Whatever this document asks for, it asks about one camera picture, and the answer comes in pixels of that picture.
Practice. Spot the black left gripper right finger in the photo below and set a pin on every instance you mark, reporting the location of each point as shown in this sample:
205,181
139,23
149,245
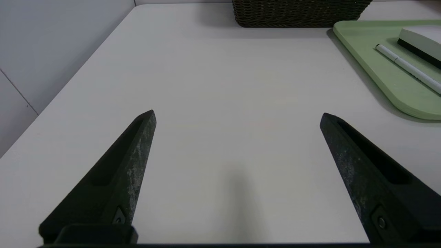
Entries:
379,193

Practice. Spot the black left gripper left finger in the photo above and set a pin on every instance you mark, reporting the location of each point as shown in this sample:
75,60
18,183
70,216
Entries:
113,179

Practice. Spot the white stylus pen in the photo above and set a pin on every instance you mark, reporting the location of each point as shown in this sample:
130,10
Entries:
410,67

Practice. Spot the dark brown wicker basket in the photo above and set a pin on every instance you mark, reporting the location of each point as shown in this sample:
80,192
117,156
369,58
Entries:
296,13

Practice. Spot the light green plastic tray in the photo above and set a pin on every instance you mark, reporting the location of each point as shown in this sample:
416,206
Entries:
372,51

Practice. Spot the white rectangular case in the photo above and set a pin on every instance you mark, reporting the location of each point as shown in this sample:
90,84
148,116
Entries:
422,39

